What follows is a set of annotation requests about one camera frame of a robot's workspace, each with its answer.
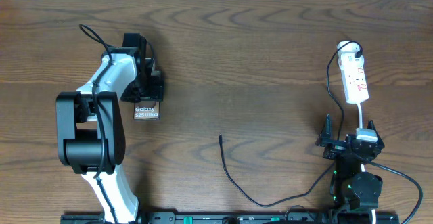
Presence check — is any white usb charger adapter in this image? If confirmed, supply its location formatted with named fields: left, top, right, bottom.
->
left=337, top=41, right=365, bottom=69

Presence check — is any white power strip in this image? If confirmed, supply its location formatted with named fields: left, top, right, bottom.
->
left=338, top=52, right=369, bottom=104

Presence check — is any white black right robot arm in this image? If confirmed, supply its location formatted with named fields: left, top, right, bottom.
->
left=315, top=116, right=384, bottom=216

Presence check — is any black charging cable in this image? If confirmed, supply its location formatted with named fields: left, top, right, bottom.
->
left=218, top=40, right=364, bottom=208

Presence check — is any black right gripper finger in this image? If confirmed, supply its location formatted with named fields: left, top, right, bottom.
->
left=315, top=114, right=333, bottom=146
left=367, top=120, right=384, bottom=145

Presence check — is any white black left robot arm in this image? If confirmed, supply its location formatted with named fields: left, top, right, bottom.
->
left=55, top=33, right=164, bottom=223

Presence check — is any Galaxy smartphone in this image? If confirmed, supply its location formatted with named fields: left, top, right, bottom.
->
left=133, top=101, right=160, bottom=120

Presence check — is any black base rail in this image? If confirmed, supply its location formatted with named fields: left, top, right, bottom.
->
left=60, top=211, right=400, bottom=224

